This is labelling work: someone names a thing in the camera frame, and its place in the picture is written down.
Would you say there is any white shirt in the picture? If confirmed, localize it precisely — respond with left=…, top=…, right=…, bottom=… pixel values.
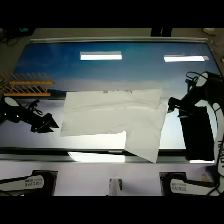
left=59, top=87, right=170, bottom=165

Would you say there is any silver frame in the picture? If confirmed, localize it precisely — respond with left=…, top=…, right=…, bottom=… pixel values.
left=0, top=35, right=224, bottom=197

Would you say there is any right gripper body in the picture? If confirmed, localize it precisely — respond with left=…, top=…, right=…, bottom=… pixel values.
left=167, top=96, right=195, bottom=118

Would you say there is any black cable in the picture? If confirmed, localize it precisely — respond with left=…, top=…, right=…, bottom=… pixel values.
left=185, top=70, right=210, bottom=85
left=27, top=99, right=45, bottom=117

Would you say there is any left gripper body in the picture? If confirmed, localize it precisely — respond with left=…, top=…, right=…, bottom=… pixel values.
left=30, top=112, right=61, bottom=134

